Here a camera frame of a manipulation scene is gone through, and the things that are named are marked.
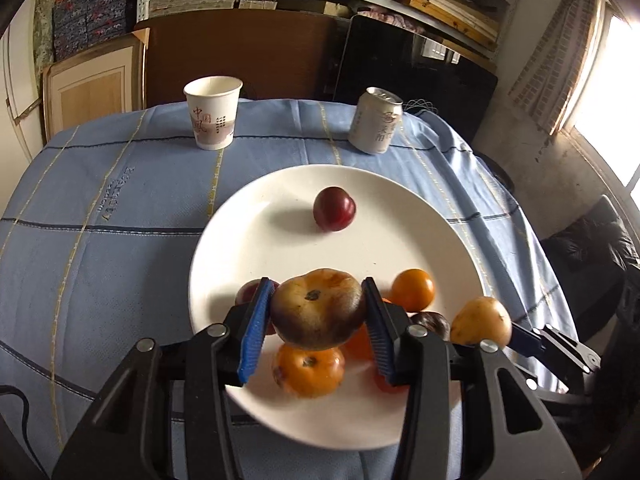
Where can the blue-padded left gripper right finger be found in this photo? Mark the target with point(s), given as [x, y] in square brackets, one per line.
[507, 433]

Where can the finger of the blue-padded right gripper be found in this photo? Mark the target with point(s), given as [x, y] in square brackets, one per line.
[525, 342]

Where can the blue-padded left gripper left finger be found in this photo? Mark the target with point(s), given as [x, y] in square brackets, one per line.
[125, 434]

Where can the tan round potato fruit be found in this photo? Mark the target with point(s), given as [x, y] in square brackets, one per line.
[482, 318]

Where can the orange persimmon fruit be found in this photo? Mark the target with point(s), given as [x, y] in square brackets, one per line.
[413, 289]

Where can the dark purple plum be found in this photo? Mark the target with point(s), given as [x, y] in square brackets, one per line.
[334, 209]

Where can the black leather chair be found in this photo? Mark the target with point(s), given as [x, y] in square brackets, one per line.
[590, 259]

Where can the white oval plate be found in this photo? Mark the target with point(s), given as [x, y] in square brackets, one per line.
[267, 230]

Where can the blue checked tablecloth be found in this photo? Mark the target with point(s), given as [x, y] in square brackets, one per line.
[98, 237]

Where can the white drink can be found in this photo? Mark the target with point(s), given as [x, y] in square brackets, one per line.
[377, 115]

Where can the white paper cup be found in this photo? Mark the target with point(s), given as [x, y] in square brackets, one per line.
[213, 103]

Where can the framed wooden panel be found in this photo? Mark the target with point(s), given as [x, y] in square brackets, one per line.
[106, 79]

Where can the brown wooden board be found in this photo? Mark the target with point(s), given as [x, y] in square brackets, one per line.
[277, 54]

